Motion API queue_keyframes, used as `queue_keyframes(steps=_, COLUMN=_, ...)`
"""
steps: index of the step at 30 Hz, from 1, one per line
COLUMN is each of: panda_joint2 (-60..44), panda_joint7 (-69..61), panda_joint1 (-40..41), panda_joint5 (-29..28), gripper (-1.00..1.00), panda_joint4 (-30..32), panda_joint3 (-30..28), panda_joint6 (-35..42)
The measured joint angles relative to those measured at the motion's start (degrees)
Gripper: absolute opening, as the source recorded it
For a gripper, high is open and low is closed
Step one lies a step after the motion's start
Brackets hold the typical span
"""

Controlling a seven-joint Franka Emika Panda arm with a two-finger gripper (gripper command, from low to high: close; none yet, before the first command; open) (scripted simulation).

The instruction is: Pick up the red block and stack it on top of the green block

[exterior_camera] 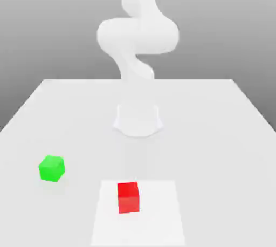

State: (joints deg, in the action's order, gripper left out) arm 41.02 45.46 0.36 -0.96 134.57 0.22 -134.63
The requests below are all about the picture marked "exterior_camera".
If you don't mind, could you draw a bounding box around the small green cube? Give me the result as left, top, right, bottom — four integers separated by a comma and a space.
38, 154, 66, 183

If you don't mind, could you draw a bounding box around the small red cube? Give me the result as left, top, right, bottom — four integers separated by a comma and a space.
116, 181, 140, 215

